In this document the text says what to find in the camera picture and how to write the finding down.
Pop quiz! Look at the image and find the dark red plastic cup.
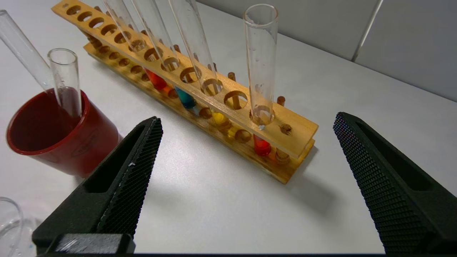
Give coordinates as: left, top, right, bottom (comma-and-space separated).
6, 88, 120, 178

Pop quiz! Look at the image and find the empty glass test tube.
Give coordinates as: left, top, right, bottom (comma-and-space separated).
47, 48, 82, 117
0, 10, 55, 92

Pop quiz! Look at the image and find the wooden test tube rack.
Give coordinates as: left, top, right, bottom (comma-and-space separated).
51, 0, 319, 185

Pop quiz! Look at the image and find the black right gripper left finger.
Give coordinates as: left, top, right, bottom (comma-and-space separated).
32, 116, 164, 255

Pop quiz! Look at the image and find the clear glass beaker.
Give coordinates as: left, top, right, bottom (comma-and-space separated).
0, 197, 24, 257

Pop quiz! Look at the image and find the test tube with blue pigment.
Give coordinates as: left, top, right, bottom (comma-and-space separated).
130, 0, 197, 109

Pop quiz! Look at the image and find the test tube with red pigment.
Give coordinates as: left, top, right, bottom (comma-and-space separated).
243, 4, 279, 157

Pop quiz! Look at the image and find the test tube with orange pigment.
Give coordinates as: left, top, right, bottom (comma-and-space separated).
104, 0, 168, 90

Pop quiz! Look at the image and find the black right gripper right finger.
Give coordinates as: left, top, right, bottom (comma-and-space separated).
333, 112, 457, 255

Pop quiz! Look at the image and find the test tube with yellow pigment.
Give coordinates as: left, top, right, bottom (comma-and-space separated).
168, 0, 229, 126

